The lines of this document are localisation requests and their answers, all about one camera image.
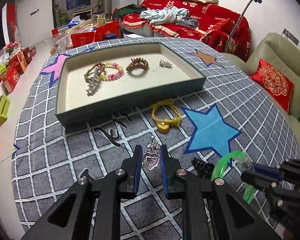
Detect yellow cord hair tie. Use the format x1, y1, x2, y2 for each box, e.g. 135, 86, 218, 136
151, 98, 182, 132

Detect pink yellow bead bracelet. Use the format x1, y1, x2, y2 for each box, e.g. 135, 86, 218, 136
98, 61, 125, 82

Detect grey clothes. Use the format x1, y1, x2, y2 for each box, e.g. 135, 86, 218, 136
179, 19, 200, 30

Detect wall socket panel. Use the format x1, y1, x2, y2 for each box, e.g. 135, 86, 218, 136
281, 29, 300, 46

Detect grey-green shallow tray box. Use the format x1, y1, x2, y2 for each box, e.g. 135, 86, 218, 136
55, 42, 207, 128

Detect clear green bangle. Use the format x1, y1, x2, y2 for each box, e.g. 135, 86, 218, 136
211, 151, 257, 204

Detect sofa with red cover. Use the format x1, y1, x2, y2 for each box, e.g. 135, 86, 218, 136
121, 0, 250, 63

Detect light blue clothes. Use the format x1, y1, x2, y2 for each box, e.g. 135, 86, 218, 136
140, 7, 190, 26

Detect silver heart pendant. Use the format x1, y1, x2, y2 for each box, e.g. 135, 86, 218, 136
142, 135, 162, 172

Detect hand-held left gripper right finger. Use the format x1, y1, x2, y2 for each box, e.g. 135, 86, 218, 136
159, 145, 282, 240

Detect beige armchair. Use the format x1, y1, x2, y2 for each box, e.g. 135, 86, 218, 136
220, 32, 300, 140

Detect red wall hanging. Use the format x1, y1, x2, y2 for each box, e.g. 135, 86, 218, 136
7, 4, 17, 43

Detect red gift bags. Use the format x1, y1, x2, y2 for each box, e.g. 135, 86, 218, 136
70, 21, 121, 48

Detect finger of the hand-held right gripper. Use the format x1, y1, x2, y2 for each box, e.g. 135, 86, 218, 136
276, 158, 300, 193
241, 165, 300, 233

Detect black claw hair clip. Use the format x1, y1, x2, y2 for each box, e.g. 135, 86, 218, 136
192, 157, 215, 179

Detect dark green clothes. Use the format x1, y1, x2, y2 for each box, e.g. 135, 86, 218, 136
112, 4, 147, 20

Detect large red gift box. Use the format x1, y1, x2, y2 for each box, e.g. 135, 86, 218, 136
1, 66, 20, 93

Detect white side table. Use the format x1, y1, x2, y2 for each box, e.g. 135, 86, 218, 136
72, 5, 93, 18

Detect silver rhinestone hair clip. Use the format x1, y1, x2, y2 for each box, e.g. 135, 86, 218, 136
86, 66, 103, 97

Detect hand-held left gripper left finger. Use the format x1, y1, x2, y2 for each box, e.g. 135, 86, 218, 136
21, 145, 143, 240

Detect red embroidered cushion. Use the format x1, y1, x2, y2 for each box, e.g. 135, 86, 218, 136
249, 59, 295, 113

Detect yellow-green cardboard box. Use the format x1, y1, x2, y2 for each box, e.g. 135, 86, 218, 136
0, 94, 11, 127

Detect pink flower bouquet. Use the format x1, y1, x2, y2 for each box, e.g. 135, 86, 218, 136
5, 42, 22, 53

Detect selfie stick stand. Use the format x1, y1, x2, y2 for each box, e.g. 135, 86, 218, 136
224, 0, 262, 53

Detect tissue box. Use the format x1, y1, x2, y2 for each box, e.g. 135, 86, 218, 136
67, 16, 82, 29

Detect brown spiral hair tie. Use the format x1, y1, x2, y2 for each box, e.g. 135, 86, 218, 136
126, 61, 150, 77

